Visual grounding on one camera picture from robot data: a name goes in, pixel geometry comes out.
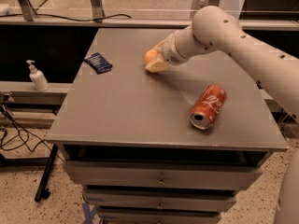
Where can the blue rxbar blueberry packet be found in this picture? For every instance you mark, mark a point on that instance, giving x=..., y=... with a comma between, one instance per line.
x=98, y=63

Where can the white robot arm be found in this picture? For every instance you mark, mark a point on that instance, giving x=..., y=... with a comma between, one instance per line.
x=212, y=28

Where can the black bar on floor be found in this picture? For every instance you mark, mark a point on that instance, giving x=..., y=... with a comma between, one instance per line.
x=43, y=192

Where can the red coca-cola can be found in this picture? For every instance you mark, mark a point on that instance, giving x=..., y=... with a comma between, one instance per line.
x=207, y=108

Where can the white pump soap bottle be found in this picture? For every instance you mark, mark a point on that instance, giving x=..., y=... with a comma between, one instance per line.
x=37, y=77

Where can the orange fruit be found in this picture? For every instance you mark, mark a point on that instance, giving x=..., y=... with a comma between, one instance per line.
x=150, y=56

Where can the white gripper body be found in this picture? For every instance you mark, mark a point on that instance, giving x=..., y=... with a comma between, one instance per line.
x=168, y=52

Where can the metal railing frame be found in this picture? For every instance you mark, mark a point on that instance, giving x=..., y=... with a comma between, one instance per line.
x=252, y=14

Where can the grey drawer cabinet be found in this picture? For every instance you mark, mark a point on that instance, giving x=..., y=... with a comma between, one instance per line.
x=127, y=139

